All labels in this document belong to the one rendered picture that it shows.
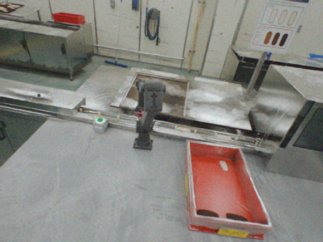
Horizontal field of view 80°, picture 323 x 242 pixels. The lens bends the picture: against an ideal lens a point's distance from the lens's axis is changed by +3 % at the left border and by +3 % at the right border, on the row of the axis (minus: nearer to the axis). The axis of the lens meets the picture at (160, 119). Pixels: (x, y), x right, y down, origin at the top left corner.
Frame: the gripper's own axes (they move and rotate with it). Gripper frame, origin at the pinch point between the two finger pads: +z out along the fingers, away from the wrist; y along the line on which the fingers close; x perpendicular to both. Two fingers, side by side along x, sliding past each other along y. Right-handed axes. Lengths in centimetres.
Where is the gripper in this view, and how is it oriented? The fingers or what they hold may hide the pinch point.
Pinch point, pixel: (141, 116)
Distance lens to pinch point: 131.1
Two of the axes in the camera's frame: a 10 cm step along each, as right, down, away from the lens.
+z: -1.0, 8.5, 5.2
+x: 9.8, 1.7, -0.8
